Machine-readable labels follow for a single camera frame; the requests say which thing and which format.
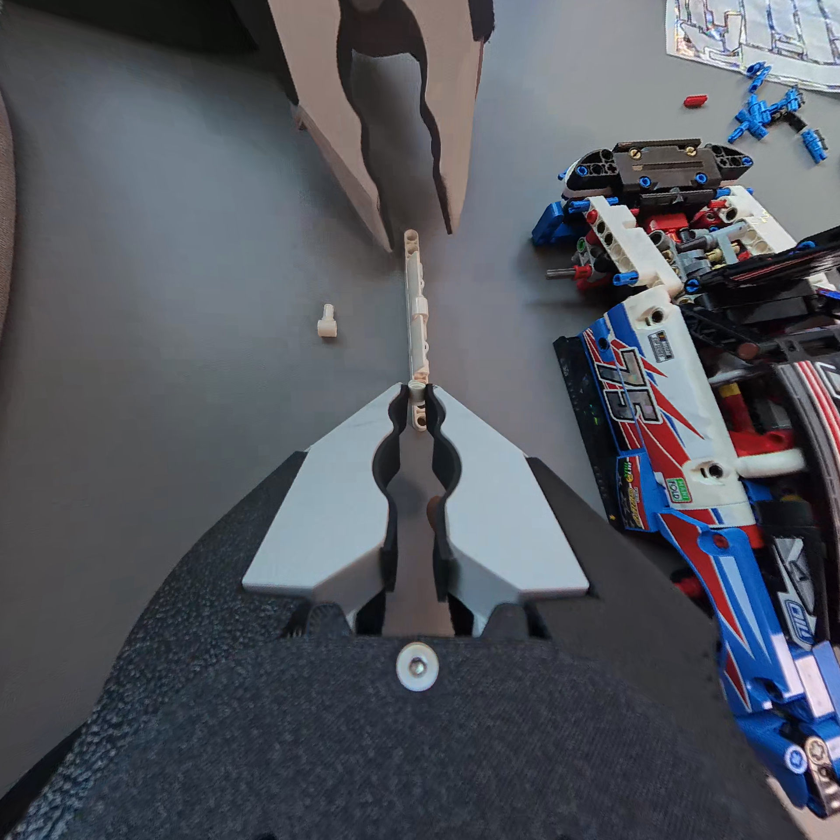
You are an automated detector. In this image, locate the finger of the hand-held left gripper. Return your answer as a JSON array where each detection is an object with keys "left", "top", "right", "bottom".
[
  {"left": 268, "top": 0, "right": 396, "bottom": 254},
  {"left": 394, "top": 0, "right": 488, "bottom": 235}
]

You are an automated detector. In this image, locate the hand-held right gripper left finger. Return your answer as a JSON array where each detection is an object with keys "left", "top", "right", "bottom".
[{"left": 241, "top": 384, "right": 403, "bottom": 635}]

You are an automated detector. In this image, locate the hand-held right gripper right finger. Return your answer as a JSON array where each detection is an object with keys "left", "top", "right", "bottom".
[{"left": 427, "top": 384, "right": 591, "bottom": 636}]

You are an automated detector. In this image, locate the white toy brick beam assembly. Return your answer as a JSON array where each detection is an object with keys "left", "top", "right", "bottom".
[{"left": 402, "top": 230, "right": 432, "bottom": 431}]

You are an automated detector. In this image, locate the toy brick race car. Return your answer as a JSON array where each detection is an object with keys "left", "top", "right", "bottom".
[{"left": 530, "top": 136, "right": 840, "bottom": 821}]

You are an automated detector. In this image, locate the shiny sticker sheet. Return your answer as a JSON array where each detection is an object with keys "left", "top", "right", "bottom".
[{"left": 665, "top": 0, "right": 840, "bottom": 91}]

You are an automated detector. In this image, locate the pile of blue toy pins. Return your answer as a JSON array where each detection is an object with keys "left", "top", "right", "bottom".
[{"left": 726, "top": 61, "right": 829, "bottom": 164}]

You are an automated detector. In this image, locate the person's beige sweatshirt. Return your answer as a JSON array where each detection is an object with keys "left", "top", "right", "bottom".
[{"left": 0, "top": 92, "right": 17, "bottom": 342}]

